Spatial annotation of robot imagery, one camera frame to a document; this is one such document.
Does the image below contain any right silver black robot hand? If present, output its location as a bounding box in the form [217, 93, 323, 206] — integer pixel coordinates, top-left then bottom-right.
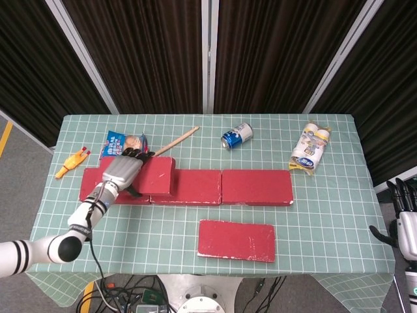
[369, 177, 417, 261]

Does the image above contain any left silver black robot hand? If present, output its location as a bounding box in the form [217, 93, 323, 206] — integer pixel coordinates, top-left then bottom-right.
[102, 147, 156, 198]

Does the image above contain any red foam brick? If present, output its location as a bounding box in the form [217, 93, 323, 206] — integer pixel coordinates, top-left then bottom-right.
[221, 169, 295, 207]
[98, 156, 177, 197]
[197, 219, 276, 263]
[79, 168, 152, 205]
[149, 169, 223, 206]

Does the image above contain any blue snack bag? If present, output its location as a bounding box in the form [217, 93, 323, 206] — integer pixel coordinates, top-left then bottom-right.
[99, 130, 150, 160]

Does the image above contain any yellow rubber chicken toy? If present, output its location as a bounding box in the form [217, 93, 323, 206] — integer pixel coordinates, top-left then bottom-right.
[54, 146, 91, 179]

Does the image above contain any green checkered tablecloth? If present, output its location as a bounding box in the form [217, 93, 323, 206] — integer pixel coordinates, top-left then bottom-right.
[21, 113, 397, 310]

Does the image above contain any wooden drumstick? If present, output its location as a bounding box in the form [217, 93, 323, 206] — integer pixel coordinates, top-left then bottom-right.
[152, 126, 200, 158]

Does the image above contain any dark partition panel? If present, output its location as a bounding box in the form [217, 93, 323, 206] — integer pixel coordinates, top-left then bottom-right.
[0, 0, 110, 148]
[61, 0, 203, 115]
[214, 0, 375, 115]
[312, 0, 417, 187]

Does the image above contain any blue white soda can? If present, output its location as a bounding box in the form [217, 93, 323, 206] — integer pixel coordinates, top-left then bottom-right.
[220, 122, 254, 151]

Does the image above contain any pack of white bottles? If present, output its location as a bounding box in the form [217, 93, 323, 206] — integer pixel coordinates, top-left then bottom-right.
[288, 121, 332, 175]

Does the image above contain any white partition base rail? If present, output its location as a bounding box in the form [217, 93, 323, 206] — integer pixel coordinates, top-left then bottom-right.
[373, 174, 417, 193]
[0, 109, 55, 155]

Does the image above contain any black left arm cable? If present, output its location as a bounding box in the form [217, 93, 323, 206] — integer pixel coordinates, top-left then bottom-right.
[84, 182, 108, 282]

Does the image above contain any black floor cable bundle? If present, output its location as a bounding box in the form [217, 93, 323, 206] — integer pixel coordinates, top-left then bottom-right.
[76, 275, 170, 313]
[250, 276, 287, 313]

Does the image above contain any white partition post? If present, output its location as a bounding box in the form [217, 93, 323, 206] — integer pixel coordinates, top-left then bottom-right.
[201, 0, 220, 115]
[302, 0, 388, 115]
[45, 0, 120, 115]

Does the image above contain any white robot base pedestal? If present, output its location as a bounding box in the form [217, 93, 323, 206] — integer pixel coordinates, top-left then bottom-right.
[156, 273, 244, 313]

